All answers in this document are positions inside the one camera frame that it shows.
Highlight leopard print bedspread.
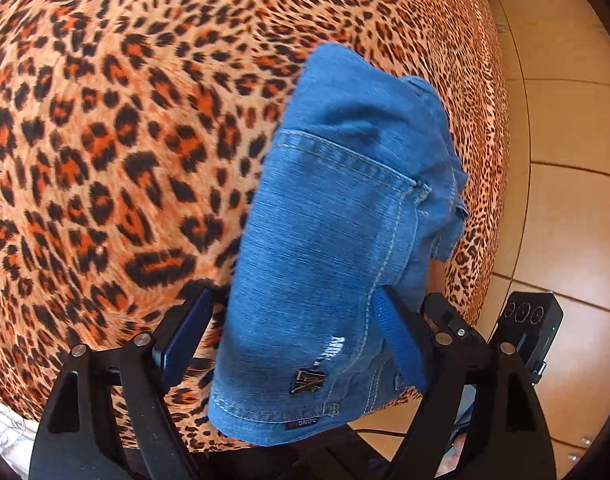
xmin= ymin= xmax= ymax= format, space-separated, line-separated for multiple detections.
xmin=0 ymin=0 xmax=510 ymax=420

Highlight blue denim jeans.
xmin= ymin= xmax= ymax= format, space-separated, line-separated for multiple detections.
xmin=208 ymin=44 xmax=467 ymax=446

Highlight white patterned sheet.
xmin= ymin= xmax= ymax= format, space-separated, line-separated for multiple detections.
xmin=0 ymin=402 xmax=38 ymax=479

